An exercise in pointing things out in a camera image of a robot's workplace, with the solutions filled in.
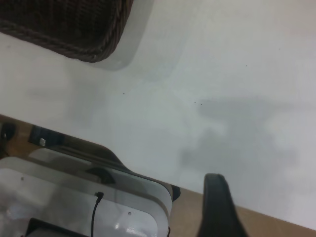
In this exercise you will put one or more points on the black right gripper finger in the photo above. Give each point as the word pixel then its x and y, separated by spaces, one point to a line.
pixel 217 209

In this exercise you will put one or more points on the black woven wicker basket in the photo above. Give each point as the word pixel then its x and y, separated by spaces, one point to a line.
pixel 61 24

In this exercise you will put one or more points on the white robot base cart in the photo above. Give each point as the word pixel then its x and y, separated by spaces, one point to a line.
pixel 69 202

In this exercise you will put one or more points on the black box on cart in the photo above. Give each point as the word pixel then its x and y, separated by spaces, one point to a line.
pixel 47 228

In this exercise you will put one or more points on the black socket panel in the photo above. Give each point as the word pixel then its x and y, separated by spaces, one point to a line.
pixel 48 135

